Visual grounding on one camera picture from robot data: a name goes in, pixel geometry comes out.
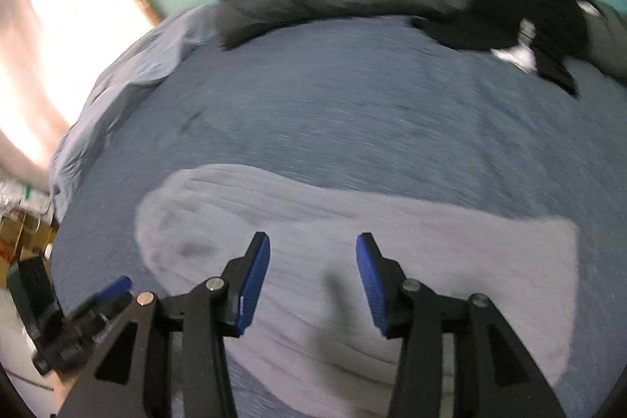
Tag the pile of black clothes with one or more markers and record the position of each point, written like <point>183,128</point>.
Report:
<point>514,11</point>

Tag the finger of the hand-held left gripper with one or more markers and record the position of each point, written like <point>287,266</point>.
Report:
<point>110,290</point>

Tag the white cloth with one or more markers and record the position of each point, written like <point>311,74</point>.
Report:
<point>519,53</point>

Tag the brown cardboard box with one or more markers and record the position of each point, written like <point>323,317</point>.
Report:
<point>22,234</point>

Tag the blue patterned bed cover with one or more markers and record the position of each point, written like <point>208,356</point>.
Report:
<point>367,114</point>

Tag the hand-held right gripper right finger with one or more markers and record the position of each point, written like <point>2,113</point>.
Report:
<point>370,286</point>

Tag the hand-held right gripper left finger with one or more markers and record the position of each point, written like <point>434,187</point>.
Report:
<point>254,281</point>

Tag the light grey bed sheet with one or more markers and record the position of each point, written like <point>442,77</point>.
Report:
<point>137,55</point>

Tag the grey fleece pants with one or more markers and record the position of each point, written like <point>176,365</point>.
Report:
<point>465,261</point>

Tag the pale window curtain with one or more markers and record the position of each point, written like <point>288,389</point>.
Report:
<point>63,31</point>

